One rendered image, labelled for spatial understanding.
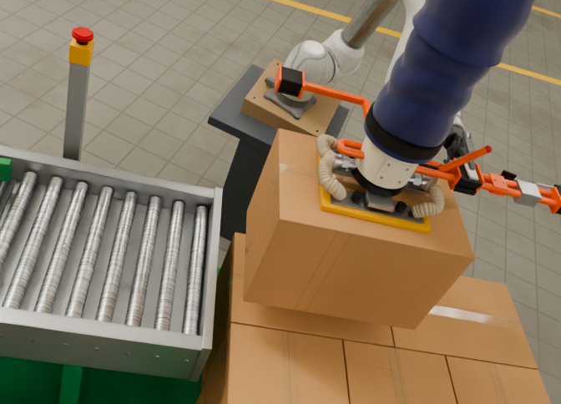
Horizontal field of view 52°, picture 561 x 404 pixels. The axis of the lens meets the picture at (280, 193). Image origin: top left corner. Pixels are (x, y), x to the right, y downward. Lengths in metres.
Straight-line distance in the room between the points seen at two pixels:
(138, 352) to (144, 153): 1.58
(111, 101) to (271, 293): 2.00
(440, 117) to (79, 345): 1.21
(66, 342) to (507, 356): 1.57
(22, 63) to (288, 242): 2.45
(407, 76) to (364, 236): 0.46
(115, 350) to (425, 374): 1.04
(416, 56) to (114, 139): 2.12
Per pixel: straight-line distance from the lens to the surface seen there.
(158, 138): 3.32
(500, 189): 1.85
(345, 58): 2.39
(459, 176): 1.76
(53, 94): 3.51
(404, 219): 1.71
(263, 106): 2.36
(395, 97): 1.53
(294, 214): 1.58
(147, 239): 2.08
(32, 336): 1.85
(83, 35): 2.08
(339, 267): 1.73
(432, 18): 1.44
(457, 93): 1.49
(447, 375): 2.20
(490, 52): 1.45
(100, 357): 1.90
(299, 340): 1.99
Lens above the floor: 2.14
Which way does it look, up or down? 41 degrees down
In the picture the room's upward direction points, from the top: 24 degrees clockwise
